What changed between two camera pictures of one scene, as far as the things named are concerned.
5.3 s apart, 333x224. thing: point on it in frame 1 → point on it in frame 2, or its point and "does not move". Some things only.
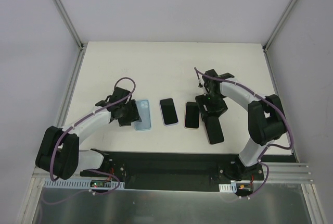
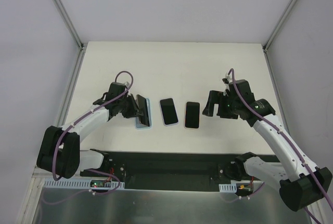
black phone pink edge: x=192 y=115 does not move
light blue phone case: x=143 y=110 does not move
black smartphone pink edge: x=191 y=116 does not move
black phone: x=214 y=130 → x=141 y=104
